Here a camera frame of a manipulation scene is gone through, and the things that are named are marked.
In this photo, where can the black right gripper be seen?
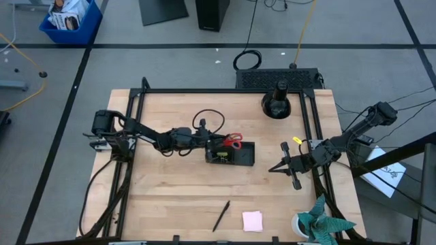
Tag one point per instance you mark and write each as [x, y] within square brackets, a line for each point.
[303, 161]

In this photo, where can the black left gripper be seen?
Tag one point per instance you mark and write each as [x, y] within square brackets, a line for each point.
[199, 141]

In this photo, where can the black binder clip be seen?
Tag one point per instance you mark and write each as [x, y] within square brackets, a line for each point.
[218, 160]
[225, 160]

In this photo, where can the pink sticky note pad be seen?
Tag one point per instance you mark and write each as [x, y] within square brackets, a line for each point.
[252, 221]

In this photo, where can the black pen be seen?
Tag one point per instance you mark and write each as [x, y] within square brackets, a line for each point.
[221, 216]

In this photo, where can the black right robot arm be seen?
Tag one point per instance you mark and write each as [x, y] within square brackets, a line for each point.
[357, 131]

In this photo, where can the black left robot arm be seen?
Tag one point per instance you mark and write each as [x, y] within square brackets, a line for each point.
[143, 130]

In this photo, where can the black mesh desk organizer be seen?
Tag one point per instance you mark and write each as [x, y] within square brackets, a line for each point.
[245, 154]

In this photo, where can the black desk lamp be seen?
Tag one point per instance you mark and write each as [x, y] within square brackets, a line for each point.
[276, 107]

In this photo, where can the green plant in white pot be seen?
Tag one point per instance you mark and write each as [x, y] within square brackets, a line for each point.
[320, 223]

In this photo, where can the black mesh-topped computer box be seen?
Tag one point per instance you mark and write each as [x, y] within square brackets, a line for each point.
[259, 79]

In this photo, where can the black power adapter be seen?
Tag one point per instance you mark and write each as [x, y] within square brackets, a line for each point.
[366, 140]

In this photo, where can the white paper sheet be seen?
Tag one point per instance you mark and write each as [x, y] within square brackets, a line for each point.
[388, 177]

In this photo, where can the black computer tower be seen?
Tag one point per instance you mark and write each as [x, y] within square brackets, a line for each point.
[211, 15]

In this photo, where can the black floor plate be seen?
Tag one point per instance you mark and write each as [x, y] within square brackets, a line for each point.
[163, 12]

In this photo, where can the dark grey side stand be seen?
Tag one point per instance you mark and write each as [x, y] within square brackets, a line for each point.
[427, 190]

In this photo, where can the blue plastic bin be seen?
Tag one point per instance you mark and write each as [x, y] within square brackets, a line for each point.
[85, 34]

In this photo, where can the papers and magazines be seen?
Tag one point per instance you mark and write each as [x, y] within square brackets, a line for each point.
[68, 18]

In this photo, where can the grey metal foot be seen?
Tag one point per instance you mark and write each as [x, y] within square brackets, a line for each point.
[13, 85]

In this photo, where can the black caster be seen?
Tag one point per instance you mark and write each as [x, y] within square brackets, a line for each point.
[3, 117]

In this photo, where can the black metal table frame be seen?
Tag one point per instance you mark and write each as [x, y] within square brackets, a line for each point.
[221, 90]

